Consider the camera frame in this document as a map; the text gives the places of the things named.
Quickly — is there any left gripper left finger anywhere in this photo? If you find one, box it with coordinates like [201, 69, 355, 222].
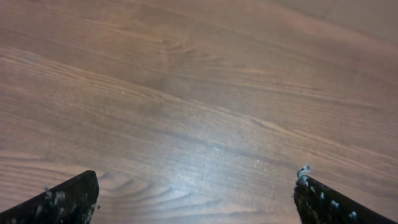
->
[1, 170, 100, 224]

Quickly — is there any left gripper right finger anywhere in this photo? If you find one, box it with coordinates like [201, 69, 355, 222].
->
[294, 165, 397, 224]

